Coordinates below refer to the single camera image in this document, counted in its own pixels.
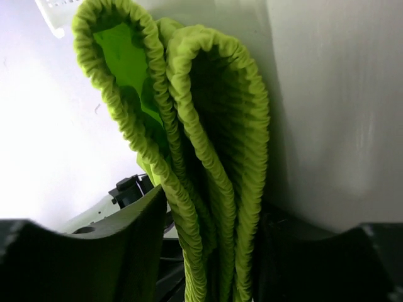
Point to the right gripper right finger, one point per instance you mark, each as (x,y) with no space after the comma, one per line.
(296,261)

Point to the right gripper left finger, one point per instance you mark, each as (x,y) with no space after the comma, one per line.
(115,259)

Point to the lime green shorts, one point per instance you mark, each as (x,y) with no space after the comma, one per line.
(190,101)

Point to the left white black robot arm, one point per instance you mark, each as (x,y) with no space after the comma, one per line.
(134,201)

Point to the white plastic basket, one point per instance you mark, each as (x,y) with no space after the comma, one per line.
(58,14)

